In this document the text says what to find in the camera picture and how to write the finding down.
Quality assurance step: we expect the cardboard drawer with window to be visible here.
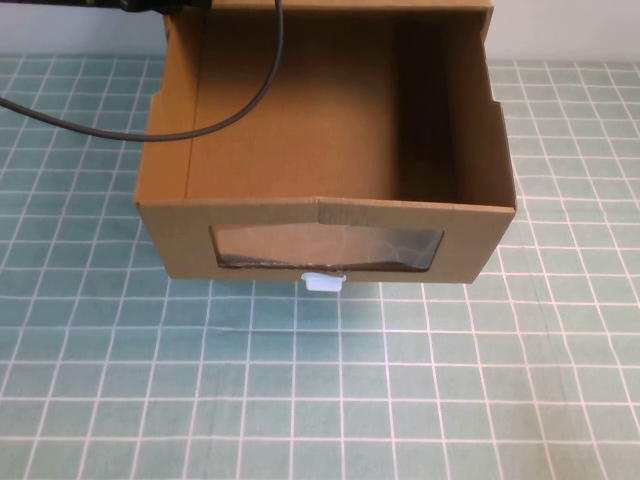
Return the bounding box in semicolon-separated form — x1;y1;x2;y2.
133;0;519;286

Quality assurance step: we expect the green checked tablecloth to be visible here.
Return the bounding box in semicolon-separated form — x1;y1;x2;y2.
0;53;640;480

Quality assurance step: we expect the white plastic drawer handle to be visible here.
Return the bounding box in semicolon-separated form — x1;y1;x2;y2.
300;272;347;294

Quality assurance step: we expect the black cable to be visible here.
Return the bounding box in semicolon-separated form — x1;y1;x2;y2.
0;0;286;144

